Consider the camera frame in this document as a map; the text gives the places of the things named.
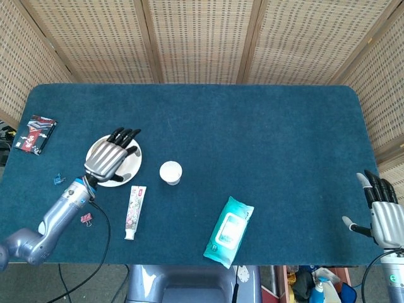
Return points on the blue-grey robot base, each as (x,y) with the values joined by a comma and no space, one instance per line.
(189,284)

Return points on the white round plate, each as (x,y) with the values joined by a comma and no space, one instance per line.
(94,146)

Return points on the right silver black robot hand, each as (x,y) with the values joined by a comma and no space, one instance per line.
(388,224)

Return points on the black equipment beside table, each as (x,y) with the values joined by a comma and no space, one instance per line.
(4,148)

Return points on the small white round jar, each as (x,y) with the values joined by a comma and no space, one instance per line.
(41,228)

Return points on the dark blue table carpet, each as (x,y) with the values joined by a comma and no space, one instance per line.
(236,132)

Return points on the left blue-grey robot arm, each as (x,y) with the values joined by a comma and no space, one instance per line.
(57,214)

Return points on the blue binder clip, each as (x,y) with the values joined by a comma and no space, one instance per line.
(58,180)

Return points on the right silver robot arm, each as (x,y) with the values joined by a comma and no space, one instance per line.
(394,281)

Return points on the small white cup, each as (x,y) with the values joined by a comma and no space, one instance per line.
(170,172)

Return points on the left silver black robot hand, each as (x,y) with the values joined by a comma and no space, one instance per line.
(104,159)

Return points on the black red snack packet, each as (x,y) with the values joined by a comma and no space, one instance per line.
(35,135)

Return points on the blue cloth bag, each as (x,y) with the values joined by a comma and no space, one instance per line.
(348,293)

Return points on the grey metal table leg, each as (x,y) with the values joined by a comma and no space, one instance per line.
(275,281)

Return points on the blue white spray bottle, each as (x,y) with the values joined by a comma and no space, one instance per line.
(316,293)

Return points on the red storage crate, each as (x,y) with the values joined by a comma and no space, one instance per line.
(284,284)

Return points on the floral toothpaste tube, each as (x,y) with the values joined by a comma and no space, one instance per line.
(135,211)

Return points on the beige bowl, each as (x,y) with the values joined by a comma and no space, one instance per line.
(129,164)

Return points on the bamboo folding screen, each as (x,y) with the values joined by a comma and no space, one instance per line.
(202,38)

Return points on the white round disc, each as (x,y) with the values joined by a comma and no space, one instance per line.
(243,274)

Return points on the pink binder clip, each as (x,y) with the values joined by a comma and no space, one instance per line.
(86,218)

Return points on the teal wet wipes pack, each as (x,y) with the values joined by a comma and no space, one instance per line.
(229,232)

